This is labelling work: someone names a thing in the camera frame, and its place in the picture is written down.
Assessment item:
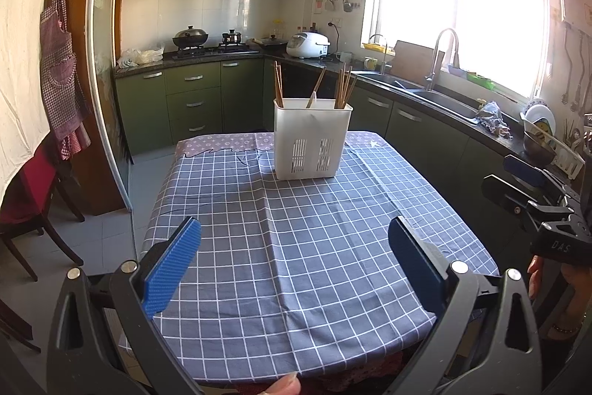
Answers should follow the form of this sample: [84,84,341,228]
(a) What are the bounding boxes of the dark granite countertop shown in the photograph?
[113,48,579,192]

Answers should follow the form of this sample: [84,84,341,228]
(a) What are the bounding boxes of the blue checkered tablecloth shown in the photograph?
[119,131,500,386]

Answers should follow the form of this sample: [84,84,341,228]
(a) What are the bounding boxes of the wooden chair with red cloth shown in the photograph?
[0,145,86,282]

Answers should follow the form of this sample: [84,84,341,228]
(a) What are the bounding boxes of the green counter cabinet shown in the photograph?
[263,62,569,285]

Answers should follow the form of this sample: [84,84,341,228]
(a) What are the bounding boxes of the window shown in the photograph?
[361,0,562,100]

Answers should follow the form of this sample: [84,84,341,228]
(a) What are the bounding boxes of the checkered apron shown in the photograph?
[39,0,93,162]

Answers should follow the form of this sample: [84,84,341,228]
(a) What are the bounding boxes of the wooden cutting board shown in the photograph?
[393,40,445,76]

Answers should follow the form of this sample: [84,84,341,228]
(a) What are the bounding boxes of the blue rag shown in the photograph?
[476,100,512,139]

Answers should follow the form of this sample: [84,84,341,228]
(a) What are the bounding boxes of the tall steel faucet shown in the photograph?
[424,29,461,91]

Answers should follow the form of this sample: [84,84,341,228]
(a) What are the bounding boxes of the person's right forearm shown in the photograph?
[539,321,592,382]

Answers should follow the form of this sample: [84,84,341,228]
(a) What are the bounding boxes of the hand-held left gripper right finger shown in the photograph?
[387,217,544,395]

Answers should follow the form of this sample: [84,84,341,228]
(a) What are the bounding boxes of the long light wooden utensil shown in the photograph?
[306,67,327,109]

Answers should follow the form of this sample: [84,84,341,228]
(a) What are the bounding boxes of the person's right hand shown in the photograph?
[527,255,588,331]

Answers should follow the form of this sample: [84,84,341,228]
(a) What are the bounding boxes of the black gas stove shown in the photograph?
[171,44,260,60]

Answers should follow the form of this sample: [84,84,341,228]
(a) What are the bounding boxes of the white plastic bag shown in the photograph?
[115,46,165,68]

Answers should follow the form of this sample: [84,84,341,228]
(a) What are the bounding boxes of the white hanging cloth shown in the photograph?
[0,0,70,211]

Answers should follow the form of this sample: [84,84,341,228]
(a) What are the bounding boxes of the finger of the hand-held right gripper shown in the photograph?
[481,174,575,223]
[503,153,580,204]

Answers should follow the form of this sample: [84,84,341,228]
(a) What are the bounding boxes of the black wok with lid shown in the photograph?
[172,25,210,48]

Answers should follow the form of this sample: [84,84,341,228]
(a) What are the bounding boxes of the white rice cooker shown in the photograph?
[286,31,331,60]

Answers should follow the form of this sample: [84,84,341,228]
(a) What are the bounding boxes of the dark pan with lid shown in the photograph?
[253,34,288,51]

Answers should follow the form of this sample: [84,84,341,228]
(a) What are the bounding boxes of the purple patterned cloth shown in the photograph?
[175,131,387,157]

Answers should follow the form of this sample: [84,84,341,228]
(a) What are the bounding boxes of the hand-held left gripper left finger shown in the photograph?
[46,217,204,395]

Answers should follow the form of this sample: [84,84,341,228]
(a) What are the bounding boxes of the green drawer cabinet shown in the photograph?
[115,57,278,155]

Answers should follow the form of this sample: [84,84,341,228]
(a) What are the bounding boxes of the dish rack with dishes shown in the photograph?
[520,99,583,180]

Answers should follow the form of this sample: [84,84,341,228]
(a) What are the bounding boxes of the dark wooden chair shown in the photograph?
[0,298,42,354]

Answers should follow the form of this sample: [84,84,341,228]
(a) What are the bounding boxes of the green containers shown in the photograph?
[446,66,498,91]

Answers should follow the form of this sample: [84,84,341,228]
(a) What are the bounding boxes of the row of condiment bottles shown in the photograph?
[273,19,321,37]

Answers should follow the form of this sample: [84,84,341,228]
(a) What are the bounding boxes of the steel double sink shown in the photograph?
[351,71,482,120]

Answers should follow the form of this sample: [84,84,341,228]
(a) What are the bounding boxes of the white plastic utensil holder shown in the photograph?
[273,97,354,181]

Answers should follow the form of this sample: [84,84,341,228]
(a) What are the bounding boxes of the person's left hand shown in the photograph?
[266,371,302,395]

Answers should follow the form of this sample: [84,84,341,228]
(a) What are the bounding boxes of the frosted glass sliding door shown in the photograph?
[88,0,137,211]

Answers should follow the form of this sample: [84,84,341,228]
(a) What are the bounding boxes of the small steel faucet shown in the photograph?
[369,34,394,75]

